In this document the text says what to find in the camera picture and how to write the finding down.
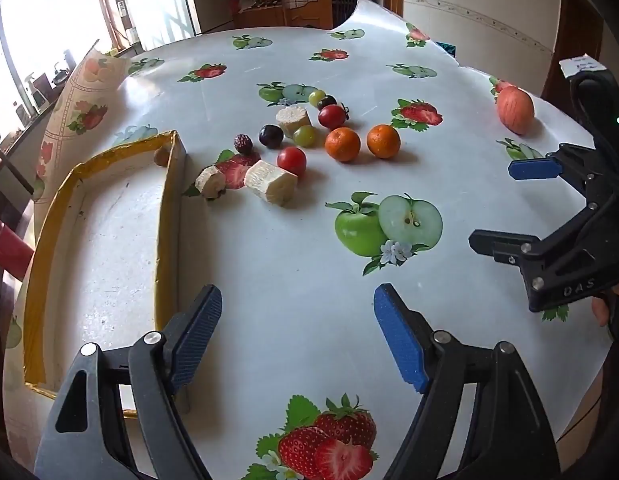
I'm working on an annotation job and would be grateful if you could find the orange mandarin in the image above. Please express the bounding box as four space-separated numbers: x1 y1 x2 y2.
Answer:
323 127 360 162
366 125 401 159

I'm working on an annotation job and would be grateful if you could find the red cherry tomato with stem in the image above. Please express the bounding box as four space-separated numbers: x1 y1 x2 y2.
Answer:
318 104 349 130

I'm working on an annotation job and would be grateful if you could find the small dark plum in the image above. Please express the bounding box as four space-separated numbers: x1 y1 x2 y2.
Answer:
316 96 337 110

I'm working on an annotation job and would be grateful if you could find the pale green grape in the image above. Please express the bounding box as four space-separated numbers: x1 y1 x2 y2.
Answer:
308 89 326 107

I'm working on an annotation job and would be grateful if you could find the dried red jujube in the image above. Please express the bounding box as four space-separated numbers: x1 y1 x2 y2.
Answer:
234 133 253 156

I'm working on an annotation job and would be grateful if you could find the right hand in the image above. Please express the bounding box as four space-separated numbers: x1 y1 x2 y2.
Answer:
591 284 619 327

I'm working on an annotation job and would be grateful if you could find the red apple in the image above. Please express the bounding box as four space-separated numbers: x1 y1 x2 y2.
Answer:
496 87 535 136

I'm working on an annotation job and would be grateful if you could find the yellow-rimmed white tray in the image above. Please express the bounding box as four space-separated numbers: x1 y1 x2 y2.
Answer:
22 131 186 399

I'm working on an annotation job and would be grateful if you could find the red thermos bottle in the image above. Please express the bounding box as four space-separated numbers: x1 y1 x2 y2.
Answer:
0 220 34 281

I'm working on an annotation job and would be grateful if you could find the fruit-print tablecloth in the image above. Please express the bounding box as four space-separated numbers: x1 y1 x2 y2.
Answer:
4 0 609 479

